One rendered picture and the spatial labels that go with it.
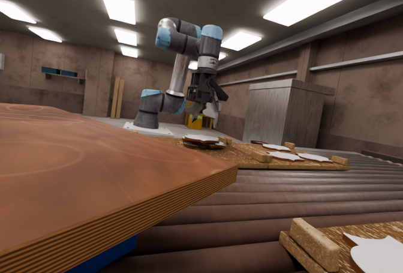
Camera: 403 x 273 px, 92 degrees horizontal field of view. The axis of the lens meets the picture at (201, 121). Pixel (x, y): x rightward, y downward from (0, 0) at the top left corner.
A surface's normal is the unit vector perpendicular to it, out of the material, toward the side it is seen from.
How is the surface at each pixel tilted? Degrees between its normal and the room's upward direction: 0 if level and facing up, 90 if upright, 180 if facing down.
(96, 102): 90
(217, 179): 90
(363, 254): 0
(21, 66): 90
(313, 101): 90
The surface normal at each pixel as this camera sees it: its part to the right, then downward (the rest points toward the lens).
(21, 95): 0.30, 0.11
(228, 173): 0.80, 0.15
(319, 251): -0.96, -0.06
